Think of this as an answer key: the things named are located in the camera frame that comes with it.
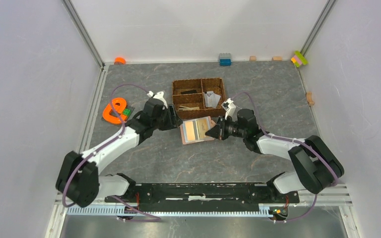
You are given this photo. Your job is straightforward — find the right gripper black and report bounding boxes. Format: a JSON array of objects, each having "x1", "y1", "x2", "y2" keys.
[{"x1": 205, "y1": 115, "x2": 247, "y2": 140}]

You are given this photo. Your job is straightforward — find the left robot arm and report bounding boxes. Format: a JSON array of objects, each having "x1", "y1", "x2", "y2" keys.
[{"x1": 56, "y1": 98, "x2": 183, "y2": 207}]

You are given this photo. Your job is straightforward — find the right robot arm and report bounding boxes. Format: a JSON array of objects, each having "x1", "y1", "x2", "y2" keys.
[{"x1": 206, "y1": 109, "x2": 344, "y2": 202}]

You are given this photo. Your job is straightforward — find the tan cards in basket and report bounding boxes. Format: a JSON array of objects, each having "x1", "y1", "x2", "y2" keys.
[{"x1": 178, "y1": 105, "x2": 200, "y2": 111}]

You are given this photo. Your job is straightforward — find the grey cards in basket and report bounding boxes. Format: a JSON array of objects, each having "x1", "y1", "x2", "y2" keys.
[{"x1": 204, "y1": 91, "x2": 221, "y2": 108}]

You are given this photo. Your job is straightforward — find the black item in basket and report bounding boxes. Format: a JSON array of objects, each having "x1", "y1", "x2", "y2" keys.
[{"x1": 181, "y1": 89, "x2": 198, "y2": 95}]

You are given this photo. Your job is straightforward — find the brown woven divided basket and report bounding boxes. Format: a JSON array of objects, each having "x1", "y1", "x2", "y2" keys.
[{"x1": 172, "y1": 78, "x2": 227, "y2": 120}]

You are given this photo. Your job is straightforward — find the green toy block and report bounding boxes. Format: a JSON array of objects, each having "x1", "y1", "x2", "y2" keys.
[{"x1": 122, "y1": 108, "x2": 132, "y2": 117}]

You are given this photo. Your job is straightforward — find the orange tape dispenser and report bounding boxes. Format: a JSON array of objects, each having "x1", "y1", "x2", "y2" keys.
[{"x1": 102, "y1": 98, "x2": 127, "y2": 125}]

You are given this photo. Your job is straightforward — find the blue grey toy bricks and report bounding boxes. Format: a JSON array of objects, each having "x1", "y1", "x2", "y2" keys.
[{"x1": 218, "y1": 53, "x2": 232, "y2": 66}]

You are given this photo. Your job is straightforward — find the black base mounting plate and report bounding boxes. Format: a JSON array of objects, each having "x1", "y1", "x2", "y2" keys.
[{"x1": 120, "y1": 182, "x2": 300, "y2": 212}]

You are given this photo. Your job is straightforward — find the orange round cap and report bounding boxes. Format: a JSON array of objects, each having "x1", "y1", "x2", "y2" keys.
[{"x1": 114, "y1": 57, "x2": 126, "y2": 65}]

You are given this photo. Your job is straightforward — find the curved tan wooden piece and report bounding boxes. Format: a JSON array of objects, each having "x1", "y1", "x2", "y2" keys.
[{"x1": 306, "y1": 92, "x2": 315, "y2": 106}]

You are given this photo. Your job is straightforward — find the green pink toy bricks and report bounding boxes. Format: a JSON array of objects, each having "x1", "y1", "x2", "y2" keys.
[{"x1": 290, "y1": 51, "x2": 309, "y2": 68}]

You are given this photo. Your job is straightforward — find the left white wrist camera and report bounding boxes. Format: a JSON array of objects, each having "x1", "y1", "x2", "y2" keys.
[{"x1": 147, "y1": 91, "x2": 168, "y2": 108}]

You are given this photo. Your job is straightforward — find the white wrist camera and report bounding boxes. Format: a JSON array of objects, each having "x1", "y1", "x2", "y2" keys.
[
  {"x1": 221, "y1": 98, "x2": 236, "y2": 120},
  {"x1": 147, "y1": 91, "x2": 168, "y2": 108}
]

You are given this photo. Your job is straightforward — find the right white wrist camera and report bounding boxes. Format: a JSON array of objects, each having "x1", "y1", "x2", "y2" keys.
[{"x1": 221, "y1": 98, "x2": 236, "y2": 120}]

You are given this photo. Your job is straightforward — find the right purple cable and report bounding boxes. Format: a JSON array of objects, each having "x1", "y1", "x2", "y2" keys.
[{"x1": 230, "y1": 91, "x2": 340, "y2": 224}]

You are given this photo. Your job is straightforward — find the purple cable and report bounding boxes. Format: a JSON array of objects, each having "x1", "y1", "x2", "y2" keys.
[
  {"x1": 62, "y1": 84, "x2": 162, "y2": 223},
  {"x1": 230, "y1": 91, "x2": 340, "y2": 224}
]

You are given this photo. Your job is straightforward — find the light blue cable duct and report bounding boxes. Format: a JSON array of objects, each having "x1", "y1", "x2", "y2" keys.
[{"x1": 66, "y1": 205, "x2": 277, "y2": 218}]

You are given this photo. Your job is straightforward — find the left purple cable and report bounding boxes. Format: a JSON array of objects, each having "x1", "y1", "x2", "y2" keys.
[{"x1": 62, "y1": 84, "x2": 162, "y2": 223}]

